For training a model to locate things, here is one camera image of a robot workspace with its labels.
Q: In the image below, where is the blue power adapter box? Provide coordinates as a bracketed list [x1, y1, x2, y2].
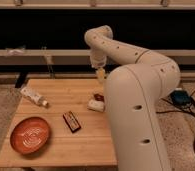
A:
[170, 90, 191, 106]

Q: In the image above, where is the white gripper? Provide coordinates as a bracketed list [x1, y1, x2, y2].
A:
[90, 50, 107, 83]

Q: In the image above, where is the wooden table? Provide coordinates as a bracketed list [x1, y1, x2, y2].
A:
[0, 79, 116, 168]

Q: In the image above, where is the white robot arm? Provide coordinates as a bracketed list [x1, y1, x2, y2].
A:
[84, 25, 180, 171]

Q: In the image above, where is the white crumpled object on ledge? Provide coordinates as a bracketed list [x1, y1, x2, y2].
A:
[6, 47, 25, 56]

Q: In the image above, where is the orange ceramic bowl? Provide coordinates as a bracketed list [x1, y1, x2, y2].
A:
[10, 117, 51, 155]

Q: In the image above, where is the dark red rectangular box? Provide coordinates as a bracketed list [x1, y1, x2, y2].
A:
[63, 111, 81, 133]

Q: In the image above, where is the white plastic bottle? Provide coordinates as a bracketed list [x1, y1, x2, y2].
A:
[21, 87, 48, 107]

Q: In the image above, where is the small dark red object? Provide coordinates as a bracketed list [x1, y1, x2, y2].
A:
[94, 94, 104, 102]

